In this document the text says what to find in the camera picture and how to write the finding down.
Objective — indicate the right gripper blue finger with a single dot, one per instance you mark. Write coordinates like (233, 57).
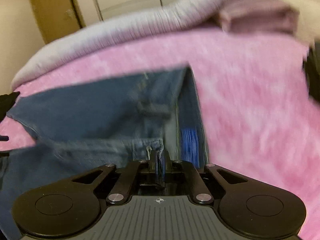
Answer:
(165, 166)
(154, 165)

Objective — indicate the blue denim jeans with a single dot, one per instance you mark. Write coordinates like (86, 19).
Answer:
(117, 120)

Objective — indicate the brown wooden door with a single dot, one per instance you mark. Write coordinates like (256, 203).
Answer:
(55, 18)

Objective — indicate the pink rose blanket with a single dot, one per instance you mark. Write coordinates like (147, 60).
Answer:
(258, 118)

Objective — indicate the white striped duvet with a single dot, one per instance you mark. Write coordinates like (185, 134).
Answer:
(177, 16)

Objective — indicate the folded pink pillowcase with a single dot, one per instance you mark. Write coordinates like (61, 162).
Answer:
(251, 16)

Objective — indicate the black garment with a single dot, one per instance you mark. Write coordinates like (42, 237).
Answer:
(311, 70)

